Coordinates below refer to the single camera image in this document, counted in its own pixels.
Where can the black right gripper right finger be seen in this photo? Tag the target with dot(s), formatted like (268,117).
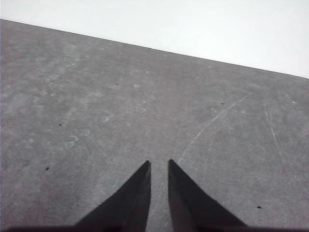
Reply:
(190,205)

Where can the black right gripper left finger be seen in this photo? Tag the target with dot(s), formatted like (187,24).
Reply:
(128,205)

